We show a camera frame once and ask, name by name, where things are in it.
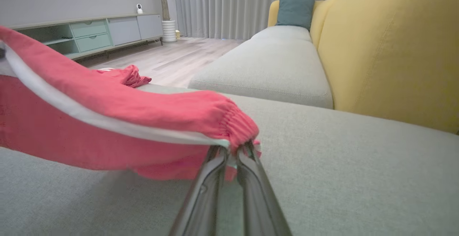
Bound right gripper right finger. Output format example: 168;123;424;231
236;141;293;236

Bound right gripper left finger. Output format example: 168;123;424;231
168;145;231;236

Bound red shorts with white stripe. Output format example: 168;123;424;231
0;26;261;181

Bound large grey sofa seat cushion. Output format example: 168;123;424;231
0;84;459;236

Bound small grey sofa seat cushion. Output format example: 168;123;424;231
188;25;334;109

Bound white ribbed plant pot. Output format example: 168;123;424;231
161;20;178;43

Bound teal throw pillow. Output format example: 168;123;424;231
275;0;317;32

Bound pale green grey TV cabinet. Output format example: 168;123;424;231
10;13;164;62

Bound grey pleated curtain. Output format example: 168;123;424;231
173;0;338;41

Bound yellow sofa backrest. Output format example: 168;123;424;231
267;0;459;134

